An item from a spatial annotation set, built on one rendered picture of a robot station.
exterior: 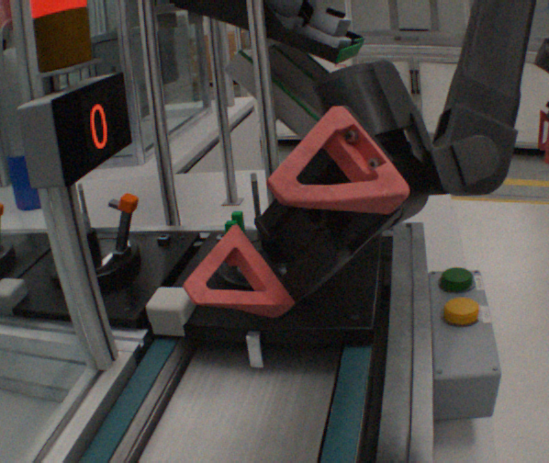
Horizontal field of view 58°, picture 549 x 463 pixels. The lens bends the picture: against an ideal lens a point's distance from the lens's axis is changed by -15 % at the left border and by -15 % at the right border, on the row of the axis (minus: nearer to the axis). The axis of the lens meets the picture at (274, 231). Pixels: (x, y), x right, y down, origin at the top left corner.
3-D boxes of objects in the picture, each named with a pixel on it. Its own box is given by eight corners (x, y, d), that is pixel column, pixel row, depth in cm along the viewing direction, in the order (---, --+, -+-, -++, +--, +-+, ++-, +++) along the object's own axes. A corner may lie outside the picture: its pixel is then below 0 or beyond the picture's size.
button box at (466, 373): (476, 310, 67) (480, 267, 65) (493, 418, 49) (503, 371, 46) (425, 312, 69) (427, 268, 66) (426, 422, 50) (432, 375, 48)
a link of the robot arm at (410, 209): (443, 206, 45) (388, 221, 49) (416, 126, 45) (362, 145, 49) (408, 224, 40) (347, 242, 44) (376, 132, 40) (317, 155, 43)
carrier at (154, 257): (202, 244, 83) (189, 161, 78) (140, 335, 61) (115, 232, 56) (69, 244, 88) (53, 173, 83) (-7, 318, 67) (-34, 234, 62)
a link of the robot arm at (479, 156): (508, 173, 39) (478, 176, 47) (454, 32, 39) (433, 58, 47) (365, 223, 40) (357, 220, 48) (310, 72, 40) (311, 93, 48)
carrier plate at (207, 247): (382, 242, 77) (382, 229, 76) (373, 344, 56) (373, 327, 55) (212, 244, 82) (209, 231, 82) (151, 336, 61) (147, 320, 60)
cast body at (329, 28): (346, 56, 82) (361, 17, 78) (333, 57, 78) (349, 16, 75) (300, 36, 85) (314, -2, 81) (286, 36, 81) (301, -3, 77)
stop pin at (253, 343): (265, 361, 59) (261, 331, 58) (263, 367, 58) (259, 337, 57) (252, 360, 59) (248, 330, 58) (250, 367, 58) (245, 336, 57)
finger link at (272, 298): (193, 198, 32) (296, 171, 39) (146, 268, 36) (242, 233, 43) (263, 299, 30) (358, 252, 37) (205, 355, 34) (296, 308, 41)
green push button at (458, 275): (470, 280, 64) (471, 265, 64) (473, 297, 61) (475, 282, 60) (439, 281, 65) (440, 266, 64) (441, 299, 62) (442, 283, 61)
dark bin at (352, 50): (357, 55, 87) (372, 17, 84) (336, 65, 76) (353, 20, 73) (211, 2, 92) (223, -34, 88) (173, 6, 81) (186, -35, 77)
